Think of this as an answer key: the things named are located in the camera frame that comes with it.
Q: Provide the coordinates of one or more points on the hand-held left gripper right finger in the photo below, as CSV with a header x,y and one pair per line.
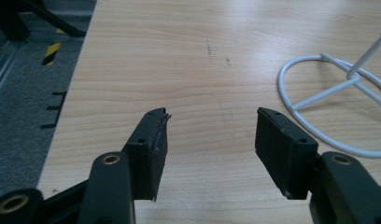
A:
x,y
288,152

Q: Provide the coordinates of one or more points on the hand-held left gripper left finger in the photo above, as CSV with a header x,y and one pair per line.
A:
x,y
146,161

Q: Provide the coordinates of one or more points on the black floor tape marks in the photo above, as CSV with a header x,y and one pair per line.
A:
x,y
56,107

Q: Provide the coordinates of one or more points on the yellow black hazard tape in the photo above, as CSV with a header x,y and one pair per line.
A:
x,y
51,53

